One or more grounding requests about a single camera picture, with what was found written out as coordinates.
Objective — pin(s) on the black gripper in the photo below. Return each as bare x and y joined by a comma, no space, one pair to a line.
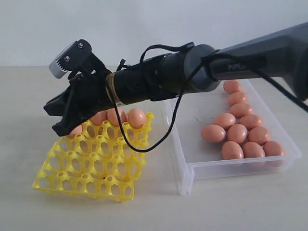
87,95

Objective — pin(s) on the brown egg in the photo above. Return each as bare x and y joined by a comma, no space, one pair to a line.
99,117
225,120
213,133
237,97
232,150
112,116
253,150
232,86
273,148
251,121
237,133
77,130
259,135
136,117
241,109

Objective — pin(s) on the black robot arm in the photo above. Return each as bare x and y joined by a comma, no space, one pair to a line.
281,58

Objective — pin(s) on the yellow plastic egg tray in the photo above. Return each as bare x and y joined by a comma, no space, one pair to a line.
96,163

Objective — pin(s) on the clear plastic box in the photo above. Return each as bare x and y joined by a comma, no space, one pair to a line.
197,159

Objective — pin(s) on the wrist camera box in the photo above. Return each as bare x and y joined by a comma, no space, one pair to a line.
77,57

